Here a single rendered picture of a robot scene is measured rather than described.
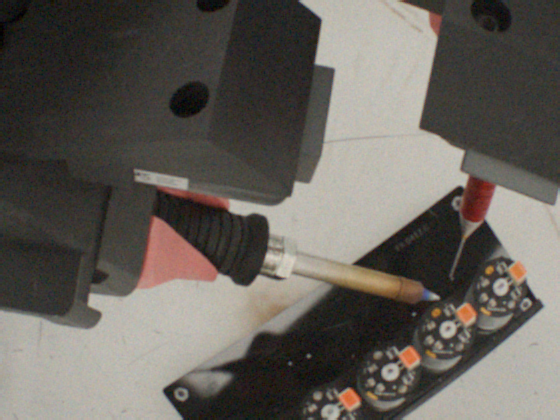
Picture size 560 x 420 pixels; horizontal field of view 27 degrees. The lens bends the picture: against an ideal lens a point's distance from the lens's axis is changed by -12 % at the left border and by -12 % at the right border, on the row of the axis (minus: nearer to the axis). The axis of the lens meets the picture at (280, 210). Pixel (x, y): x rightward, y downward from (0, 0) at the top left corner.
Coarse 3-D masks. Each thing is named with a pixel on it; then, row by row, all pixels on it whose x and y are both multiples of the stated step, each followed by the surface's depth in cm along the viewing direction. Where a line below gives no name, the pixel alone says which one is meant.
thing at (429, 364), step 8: (440, 328) 48; (416, 336) 49; (448, 336) 48; (416, 344) 50; (424, 352) 48; (424, 360) 50; (432, 360) 49; (440, 360) 48; (448, 360) 48; (456, 360) 50; (424, 368) 52; (432, 368) 51; (440, 368) 51; (448, 368) 52
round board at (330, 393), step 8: (328, 384) 48; (336, 384) 48; (312, 392) 48; (320, 392) 48; (328, 392) 48; (336, 392) 48; (304, 400) 48; (312, 400) 48; (320, 400) 48; (328, 400) 48; (336, 400) 48; (360, 400) 48; (304, 408) 48; (312, 408) 48; (320, 408) 48; (344, 408) 48; (360, 408) 47; (304, 416) 48; (312, 416) 47; (320, 416) 47; (344, 416) 47; (352, 416) 47; (360, 416) 47
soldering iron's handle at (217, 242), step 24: (168, 216) 41; (192, 216) 42; (216, 216) 42; (240, 216) 43; (264, 216) 43; (192, 240) 42; (216, 240) 42; (240, 240) 42; (264, 240) 42; (216, 264) 42; (240, 264) 42
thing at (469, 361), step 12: (540, 300) 48; (516, 312) 48; (528, 312) 48; (516, 324) 48; (504, 336) 48; (480, 348) 48; (492, 348) 48; (468, 360) 48; (456, 372) 48; (432, 384) 48; (444, 384) 48; (408, 396) 48; (420, 396) 47; (432, 396) 47; (408, 408) 47
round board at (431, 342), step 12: (444, 300) 48; (456, 300) 48; (432, 312) 48; (444, 312) 48; (420, 324) 48; (432, 324) 48; (456, 324) 48; (420, 336) 48; (432, 336) 48; (456, 336) 48; (468, 336) 48; (432, 348) 48; (444, 348) 48
